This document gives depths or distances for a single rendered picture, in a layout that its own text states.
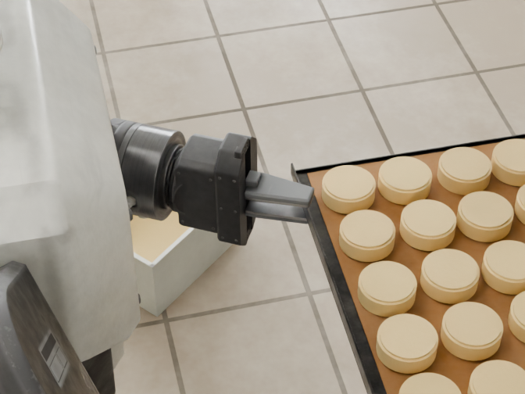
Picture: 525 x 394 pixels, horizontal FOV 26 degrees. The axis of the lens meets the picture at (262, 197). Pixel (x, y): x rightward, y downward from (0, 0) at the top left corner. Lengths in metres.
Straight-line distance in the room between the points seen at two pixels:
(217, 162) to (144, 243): 1.36
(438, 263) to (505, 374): 0.12
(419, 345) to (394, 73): 1.99
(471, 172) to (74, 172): 0.53
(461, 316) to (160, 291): 1.37
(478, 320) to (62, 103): 0.43
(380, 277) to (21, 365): 0.51
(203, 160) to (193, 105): 1.74
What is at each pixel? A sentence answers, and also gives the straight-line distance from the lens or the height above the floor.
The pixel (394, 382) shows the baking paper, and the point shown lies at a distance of 0.94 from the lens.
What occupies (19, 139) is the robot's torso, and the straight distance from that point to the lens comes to 0.65.
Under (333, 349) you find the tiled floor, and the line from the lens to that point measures 2.27.
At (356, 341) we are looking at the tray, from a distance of 0.96.
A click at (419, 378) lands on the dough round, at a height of 1.06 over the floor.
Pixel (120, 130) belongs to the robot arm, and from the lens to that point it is 1.08.
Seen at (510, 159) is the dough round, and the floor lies 1.06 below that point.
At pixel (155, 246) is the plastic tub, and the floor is 0.06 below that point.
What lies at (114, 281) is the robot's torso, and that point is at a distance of 0.68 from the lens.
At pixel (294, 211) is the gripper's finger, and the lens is 1.06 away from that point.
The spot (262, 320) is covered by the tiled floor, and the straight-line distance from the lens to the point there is 2.31.
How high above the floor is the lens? 1.80
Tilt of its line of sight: 45 degrees down
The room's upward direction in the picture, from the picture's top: straight up
